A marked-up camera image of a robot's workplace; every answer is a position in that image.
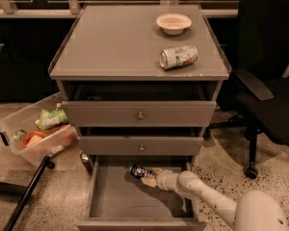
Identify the white green soda can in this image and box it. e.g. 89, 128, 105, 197
159, 44, 198, 69

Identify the clear plastic storage bin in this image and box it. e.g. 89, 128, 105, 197
0, 93, 76, 167

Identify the orange plastic item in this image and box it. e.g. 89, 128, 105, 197
21, 131, 45, 148

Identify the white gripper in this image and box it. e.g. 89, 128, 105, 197
141, 168, 179, 192

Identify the black metal leg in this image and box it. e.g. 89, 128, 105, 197
3, 156, 55, 231

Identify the green chip bag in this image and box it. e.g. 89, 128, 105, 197
36, 109, 67, 130

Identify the grey top drawer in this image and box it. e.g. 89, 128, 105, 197
61, 82, 218, 128

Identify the blue pepsi can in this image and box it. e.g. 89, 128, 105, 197
130, 165, 153, 179

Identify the white paper bowl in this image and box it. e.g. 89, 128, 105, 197
156, 13, 192, 36

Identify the grey bottom drawer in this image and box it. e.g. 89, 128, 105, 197
77, 155, 206, 231

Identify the red can on floor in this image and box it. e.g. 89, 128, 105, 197
80, 152, 92, 173

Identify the grey drawer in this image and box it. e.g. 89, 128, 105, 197
77, 155, 206, 231
61, 82, 218, 128
78, 127, 203, 155

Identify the grey drawer cabinet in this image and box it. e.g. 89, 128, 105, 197
47, 3, 232, 231

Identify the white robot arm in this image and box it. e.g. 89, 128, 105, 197
142, 51, 289, 231

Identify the grey middle drawer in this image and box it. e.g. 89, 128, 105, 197
78, 127, 203, 155

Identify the black office chair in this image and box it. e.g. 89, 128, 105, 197
217, 0, 289, 179

